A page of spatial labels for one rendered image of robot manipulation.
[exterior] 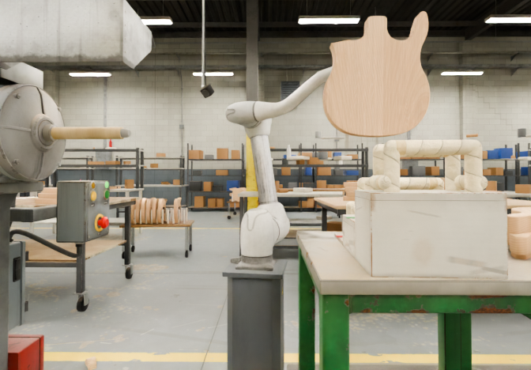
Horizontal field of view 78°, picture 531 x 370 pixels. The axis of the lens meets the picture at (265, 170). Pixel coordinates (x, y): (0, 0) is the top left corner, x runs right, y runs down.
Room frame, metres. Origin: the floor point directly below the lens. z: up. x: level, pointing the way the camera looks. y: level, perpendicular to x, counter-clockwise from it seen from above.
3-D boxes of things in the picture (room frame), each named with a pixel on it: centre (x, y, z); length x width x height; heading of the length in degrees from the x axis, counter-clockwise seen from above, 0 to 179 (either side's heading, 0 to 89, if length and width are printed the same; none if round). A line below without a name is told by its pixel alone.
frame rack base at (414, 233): (0.74, -0.35, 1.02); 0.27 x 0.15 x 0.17; 88
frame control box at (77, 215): (1.12, 0.70, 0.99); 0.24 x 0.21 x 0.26; 89
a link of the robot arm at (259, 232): (1.62, 0.04, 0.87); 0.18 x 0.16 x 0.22; 156
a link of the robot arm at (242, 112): (1.70, 0.12, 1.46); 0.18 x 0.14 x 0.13; 66
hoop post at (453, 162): (0.77, -0.44, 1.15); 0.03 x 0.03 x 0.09
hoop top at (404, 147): (0.69, -0.35, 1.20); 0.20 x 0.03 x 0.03; 87
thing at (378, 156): (0.78, -0.27, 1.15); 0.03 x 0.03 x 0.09
